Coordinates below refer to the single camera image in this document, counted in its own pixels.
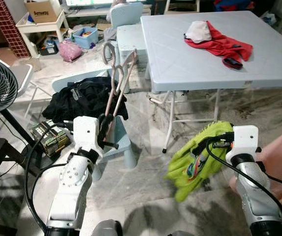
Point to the pink plastic hanger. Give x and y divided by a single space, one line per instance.
121 87

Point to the lime green garment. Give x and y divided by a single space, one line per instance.
190 172

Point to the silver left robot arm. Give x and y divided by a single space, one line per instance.
72 187

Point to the black garment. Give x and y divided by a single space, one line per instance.
81 98

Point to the black green battery box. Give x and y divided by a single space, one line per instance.
49 137

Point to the pale pink garment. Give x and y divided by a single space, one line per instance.
278 162

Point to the pink bag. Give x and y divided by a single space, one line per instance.
70 51

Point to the blue toy bin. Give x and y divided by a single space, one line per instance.
85 42

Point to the light blue folding table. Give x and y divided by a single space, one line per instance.
190 64

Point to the grey left robot leg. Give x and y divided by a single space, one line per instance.
106 230

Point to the small black case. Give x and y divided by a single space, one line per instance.
48 47

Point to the red garment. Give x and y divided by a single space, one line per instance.
227 46

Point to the grey folding chair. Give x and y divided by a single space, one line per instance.
21 73

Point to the white cap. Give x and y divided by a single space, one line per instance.
199 32

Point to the white low table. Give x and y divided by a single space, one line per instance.
42 27

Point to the bright television screen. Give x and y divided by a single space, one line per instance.
91 2

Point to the seated child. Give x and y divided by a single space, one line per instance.
121 1

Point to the brown cardboard box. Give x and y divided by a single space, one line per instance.
43 14

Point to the white plastic bag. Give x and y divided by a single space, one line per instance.
269 18

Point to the red brick pillar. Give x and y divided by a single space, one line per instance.
10 29

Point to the blue red bag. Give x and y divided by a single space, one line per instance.
232 5

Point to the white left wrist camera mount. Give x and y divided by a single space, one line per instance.
86 132

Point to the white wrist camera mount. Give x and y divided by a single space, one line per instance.
86 132
245 140

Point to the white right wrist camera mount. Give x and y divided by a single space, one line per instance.
245 140

